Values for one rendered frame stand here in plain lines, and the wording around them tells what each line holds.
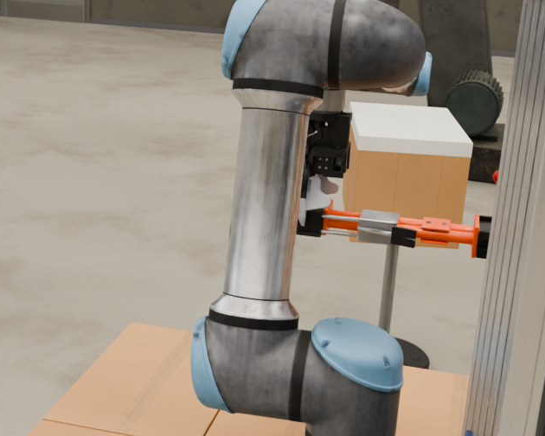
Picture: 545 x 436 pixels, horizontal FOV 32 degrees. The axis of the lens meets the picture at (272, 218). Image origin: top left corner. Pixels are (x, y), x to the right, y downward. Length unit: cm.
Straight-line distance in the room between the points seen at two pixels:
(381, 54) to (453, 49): 622
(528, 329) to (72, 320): 354
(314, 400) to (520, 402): 42
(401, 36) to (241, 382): 47
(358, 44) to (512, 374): 51
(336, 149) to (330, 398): 65
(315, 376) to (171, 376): 145
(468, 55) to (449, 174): 402
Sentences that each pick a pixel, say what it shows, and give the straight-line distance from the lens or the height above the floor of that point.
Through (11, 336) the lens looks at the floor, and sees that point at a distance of 409.
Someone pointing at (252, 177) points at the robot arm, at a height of 145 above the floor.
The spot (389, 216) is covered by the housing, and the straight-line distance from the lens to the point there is 175.
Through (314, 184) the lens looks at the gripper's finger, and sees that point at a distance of 170.
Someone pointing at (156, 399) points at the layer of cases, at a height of 54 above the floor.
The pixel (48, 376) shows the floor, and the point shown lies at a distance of 375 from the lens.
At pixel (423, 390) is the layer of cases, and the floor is 54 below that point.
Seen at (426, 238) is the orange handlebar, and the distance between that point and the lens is 173.
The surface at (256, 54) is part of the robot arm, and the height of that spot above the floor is 159.
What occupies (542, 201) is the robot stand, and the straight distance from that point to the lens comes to 73.
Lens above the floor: 177
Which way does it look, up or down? 18 degrees down
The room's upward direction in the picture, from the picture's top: 4 degrees clockwise
